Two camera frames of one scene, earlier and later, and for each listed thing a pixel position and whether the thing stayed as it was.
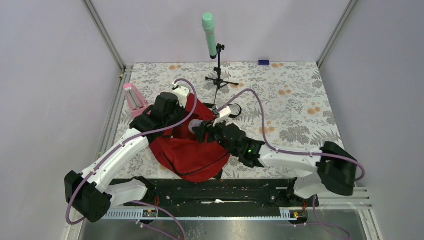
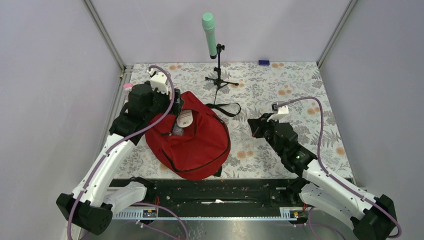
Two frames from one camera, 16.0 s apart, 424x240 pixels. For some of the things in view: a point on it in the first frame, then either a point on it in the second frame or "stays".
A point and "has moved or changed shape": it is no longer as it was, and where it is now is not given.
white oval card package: (194, 123) has moved or changed shape
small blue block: (264, 62) stays
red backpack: (183, 153) stays
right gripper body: (215, 133) to (266, 129)
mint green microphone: (209, 25) stays
